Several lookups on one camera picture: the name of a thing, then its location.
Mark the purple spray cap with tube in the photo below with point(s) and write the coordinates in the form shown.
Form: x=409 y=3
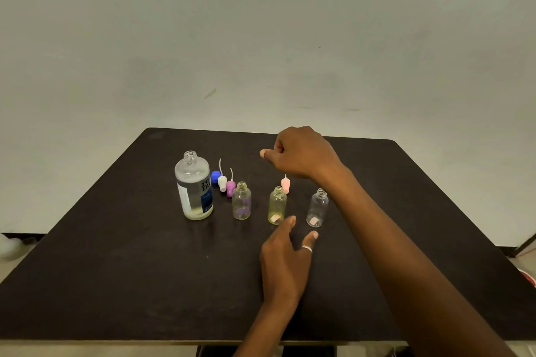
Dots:
x=230 y=188

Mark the person's right thumb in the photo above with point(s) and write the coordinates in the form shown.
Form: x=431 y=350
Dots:
x=268 y=154

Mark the small yellowish clear bottle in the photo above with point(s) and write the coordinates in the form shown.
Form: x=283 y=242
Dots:
x=277 y=206

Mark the person's left forearm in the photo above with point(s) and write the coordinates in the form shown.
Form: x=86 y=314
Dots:
x=268 y=327

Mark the person's right hand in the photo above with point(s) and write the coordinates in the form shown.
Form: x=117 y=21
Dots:
x=305 y=154

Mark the large clear labelled bottle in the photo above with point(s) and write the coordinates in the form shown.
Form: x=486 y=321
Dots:
x=193 y=189

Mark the white rounded object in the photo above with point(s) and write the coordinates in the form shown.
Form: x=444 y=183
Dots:
x=9 y=247

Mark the person's right forearm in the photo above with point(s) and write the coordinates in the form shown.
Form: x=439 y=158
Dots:
x=402 y=269

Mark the blue round cap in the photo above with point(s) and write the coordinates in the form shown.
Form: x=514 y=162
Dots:
x=215 y=177

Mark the person's left thumb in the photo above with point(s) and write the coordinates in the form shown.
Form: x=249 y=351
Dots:
x=310 y=241

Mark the red and white object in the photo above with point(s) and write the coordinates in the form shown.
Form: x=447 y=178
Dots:
x=528 y=277

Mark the person's left hand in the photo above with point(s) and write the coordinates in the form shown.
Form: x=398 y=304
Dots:
x=282 y=264

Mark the pink spray cap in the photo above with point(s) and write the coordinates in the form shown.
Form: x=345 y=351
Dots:
x=285 y=185

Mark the small bottle with purple sticker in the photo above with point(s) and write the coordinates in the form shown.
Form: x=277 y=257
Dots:
x=241 y=202

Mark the white spray cap with tube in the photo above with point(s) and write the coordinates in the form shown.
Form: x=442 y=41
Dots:
x=222 y=183

